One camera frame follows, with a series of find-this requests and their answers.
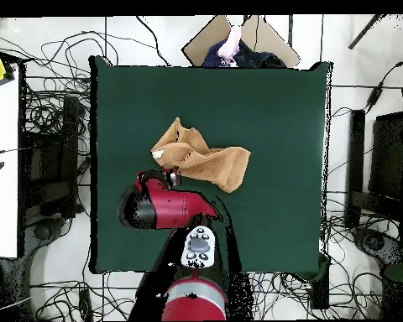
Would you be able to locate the tan terry towel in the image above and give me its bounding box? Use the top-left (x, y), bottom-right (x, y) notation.
top-left (150, 116), bottom-right (252, 194)

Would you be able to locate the dark green table cloth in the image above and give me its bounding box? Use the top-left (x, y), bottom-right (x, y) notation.
top-left (88, 55), bottom-right (333, 274)

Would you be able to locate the black floor stand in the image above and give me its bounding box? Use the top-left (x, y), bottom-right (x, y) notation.
top-left (19, 95), bottom-right (81, 219)
top-left (344, 108), bottom-right (403, 229)

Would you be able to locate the blue dotted garment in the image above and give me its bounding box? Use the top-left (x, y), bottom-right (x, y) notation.
top-left (201, 39), bottom-right (229, 68)

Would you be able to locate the grey chair base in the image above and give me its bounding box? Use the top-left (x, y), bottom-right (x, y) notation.
top-left (0, 216), bottom-right (70, 321)
top-left (352, 226), bottom-right (403, 269)

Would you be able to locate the dark navy garment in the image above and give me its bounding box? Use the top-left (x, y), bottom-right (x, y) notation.
top-left (233, 39), bottom-right (287, 69)

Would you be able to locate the pale pink garment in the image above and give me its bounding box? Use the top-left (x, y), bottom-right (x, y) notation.
top-left (217, 25), bottom-right (242, 65)

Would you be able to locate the black power strip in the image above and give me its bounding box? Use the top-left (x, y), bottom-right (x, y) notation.
top-left (78, 288), bottom-right (94, 322)

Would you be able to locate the brown cardboard box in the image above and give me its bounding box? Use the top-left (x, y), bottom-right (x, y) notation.
top-left (181, 14), bottom-right (301, 69)

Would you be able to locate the white desk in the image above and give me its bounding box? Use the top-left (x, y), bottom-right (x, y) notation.
top-left (0, 63), bottom-right (19, 258)

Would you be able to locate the black table leg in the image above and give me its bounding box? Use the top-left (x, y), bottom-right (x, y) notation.
top-left (309, 254), bottom-right (331, 310)

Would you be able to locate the black rod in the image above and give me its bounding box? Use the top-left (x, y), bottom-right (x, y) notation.
top-left (348, 13), bottom-right (387, 50)

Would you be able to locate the long black cable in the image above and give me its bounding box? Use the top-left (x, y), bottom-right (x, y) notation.
top-left (135, 15), bottom-right (171, 67)

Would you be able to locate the tangle of black cables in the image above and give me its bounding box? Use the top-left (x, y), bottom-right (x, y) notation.
top-left (29, 273), bottom-right (139, 321)
top-left (19, 29), bottom-right (119, 142)
top-left (248, 270), bottom-right (384, 319)

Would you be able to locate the black power adapter cable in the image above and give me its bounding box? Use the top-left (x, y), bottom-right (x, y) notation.
top-left (364, 53), bottom-right (403, 112)

